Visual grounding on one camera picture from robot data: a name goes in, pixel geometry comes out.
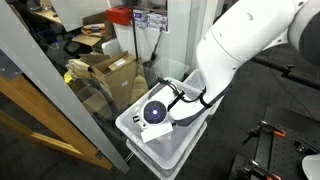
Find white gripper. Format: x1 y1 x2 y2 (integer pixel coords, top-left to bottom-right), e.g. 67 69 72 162
133 116 173 143

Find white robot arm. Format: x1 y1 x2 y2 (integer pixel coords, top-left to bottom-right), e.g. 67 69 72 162
134 0 320 142

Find large clear storage box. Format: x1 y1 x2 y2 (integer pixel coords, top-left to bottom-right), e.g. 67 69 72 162
115 83 209 176

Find small clear storage box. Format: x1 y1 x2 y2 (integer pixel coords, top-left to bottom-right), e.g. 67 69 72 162
183 69 225 115

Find clear lower storage bin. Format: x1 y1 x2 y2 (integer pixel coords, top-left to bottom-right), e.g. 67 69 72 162
126 122 207 180

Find red box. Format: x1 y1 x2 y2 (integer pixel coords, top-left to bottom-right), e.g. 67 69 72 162
106 6 131 26

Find brown cardboard boxes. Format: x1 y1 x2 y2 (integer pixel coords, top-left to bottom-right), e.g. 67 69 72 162
66 51 149 121

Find stacked white product boxes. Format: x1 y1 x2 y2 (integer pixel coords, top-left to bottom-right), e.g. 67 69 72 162
133 9 168 32

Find orange black clamp left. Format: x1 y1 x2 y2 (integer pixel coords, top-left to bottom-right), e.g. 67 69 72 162
242 121 286 145

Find orange black clamp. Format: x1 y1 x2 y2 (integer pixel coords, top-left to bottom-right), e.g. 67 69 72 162
242 121 286 145
231 160 282 180

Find orange black clamp right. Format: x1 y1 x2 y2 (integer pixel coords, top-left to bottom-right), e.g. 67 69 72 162
231 160 282 180

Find black perforated mounting board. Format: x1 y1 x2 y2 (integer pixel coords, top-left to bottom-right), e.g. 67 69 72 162
229 105 320 180

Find black tripod pole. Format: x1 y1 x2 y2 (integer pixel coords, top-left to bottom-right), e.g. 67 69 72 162
251 57 320 90

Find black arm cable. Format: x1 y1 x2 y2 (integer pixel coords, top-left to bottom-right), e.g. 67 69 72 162
157 77 214 112

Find grey metal post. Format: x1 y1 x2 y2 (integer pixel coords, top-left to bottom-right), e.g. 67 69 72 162
0 0 129 173

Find wooden frame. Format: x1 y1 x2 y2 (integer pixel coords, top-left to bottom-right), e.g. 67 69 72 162
0 75 113 170

